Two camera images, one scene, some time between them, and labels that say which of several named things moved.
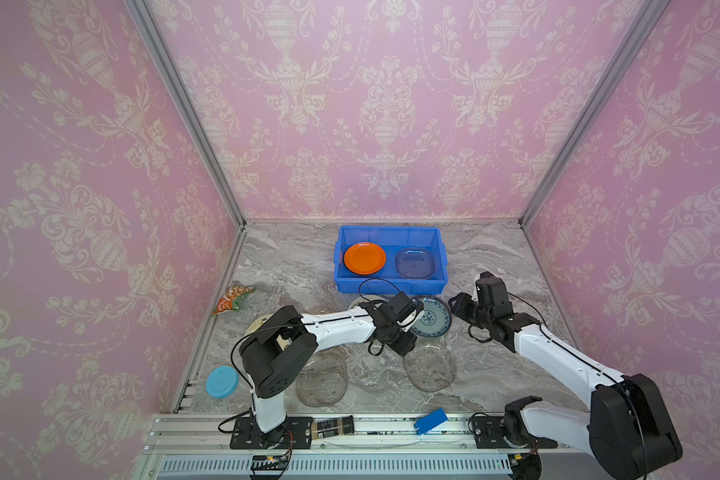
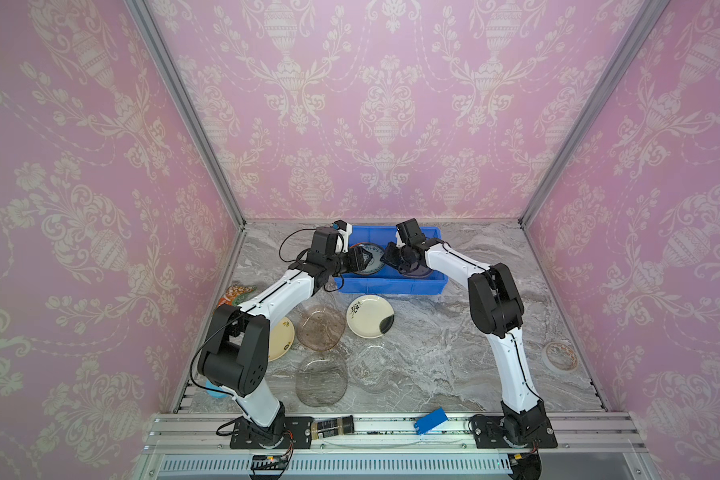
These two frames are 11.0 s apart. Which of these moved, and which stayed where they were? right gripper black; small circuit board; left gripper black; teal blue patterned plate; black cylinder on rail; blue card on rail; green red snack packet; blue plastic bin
Moved: teal blue patterned plate; left gripper black; right gripper black
Stayed: blue plastic bin; blue card on rail; small circuit board; green red snack packet; black cylinder on rail
